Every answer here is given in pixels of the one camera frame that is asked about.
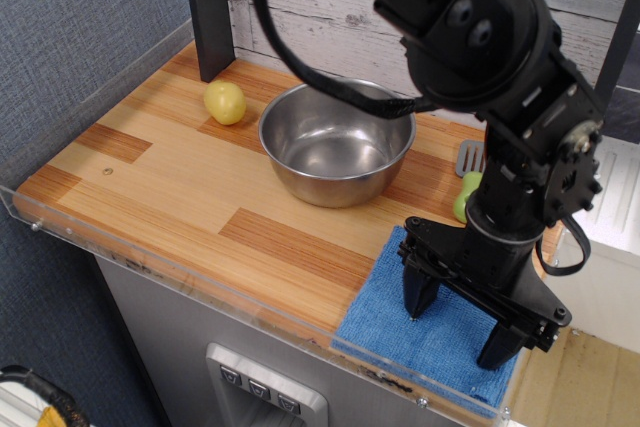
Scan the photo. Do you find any grey green toy spatula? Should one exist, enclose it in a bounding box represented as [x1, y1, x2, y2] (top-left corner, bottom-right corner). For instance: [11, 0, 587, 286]
[453, 140, 486, 224]

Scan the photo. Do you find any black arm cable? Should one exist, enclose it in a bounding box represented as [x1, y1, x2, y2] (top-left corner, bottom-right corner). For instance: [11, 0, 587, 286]
[243, 0, 436, 121]

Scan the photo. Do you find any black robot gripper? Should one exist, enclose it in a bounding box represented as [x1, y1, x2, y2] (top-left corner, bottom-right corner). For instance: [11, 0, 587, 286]
[398, 196, 571, 370]

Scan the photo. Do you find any dark right frame post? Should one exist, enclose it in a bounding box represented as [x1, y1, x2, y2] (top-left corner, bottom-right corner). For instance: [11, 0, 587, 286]
[595, 0, 639, 108]

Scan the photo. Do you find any black white bottom-left equipment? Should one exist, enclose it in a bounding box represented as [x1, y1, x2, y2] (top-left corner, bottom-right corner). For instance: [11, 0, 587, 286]
[1, 365, 91, 426]

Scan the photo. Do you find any yellow toy potato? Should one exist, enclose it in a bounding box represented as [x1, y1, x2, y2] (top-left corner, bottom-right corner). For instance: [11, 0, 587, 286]
[203, 80, 246, 126]

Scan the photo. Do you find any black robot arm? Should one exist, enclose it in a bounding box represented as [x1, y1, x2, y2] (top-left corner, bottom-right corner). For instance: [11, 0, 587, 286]
[375, 0, 604, 370]

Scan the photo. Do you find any yellow object bottom left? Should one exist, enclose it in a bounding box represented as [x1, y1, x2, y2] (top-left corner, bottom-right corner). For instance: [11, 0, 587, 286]
[36, 406, 67, 427]

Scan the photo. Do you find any silver toy fridge cabinet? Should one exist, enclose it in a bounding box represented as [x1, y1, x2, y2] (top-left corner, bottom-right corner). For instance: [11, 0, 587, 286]
[93, 251, 461, 427]

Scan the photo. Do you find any grey dispenser button panel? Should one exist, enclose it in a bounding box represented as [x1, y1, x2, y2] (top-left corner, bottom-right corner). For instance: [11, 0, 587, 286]
[206, 343, 329, 426]

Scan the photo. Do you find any stainless steel bowl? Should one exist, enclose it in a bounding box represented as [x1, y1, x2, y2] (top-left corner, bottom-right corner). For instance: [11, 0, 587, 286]
[259, 84, 417, 208]

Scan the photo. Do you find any blue microfiber cloth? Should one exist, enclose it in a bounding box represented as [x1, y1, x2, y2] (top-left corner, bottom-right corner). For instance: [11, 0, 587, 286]
[331, 226, 516, 418]

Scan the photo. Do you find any white toy sink counter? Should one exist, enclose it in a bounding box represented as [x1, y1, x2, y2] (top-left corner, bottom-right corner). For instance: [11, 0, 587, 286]
[545, 137, 639, 352]

